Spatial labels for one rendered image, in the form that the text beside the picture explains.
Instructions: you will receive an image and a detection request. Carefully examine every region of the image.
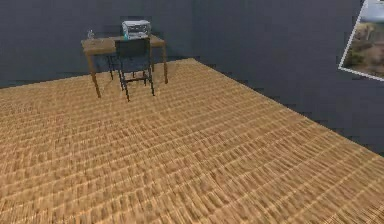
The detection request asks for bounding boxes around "brown wooden table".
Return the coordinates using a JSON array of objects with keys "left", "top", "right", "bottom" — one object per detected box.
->
[{"left": 80, "top": 33, "right": 169, "bottom": 99}]

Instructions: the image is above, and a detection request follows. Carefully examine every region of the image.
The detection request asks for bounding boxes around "dark grey chair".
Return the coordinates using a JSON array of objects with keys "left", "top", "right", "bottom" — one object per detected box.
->
[{"left": 106, "top": 37, "right": 156, "bottom": 103}]

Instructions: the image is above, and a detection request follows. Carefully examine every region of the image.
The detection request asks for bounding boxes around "silver toaster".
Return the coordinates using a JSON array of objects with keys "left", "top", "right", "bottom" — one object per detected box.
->
[{"left": 121, "top": 19, "right": 153, "bottom": 41}]

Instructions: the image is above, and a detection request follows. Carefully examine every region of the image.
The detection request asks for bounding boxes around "white framed window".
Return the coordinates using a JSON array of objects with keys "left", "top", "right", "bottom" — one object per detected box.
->
[{"left": 338, "top": 0, "right": 384, "bottom": 82}]

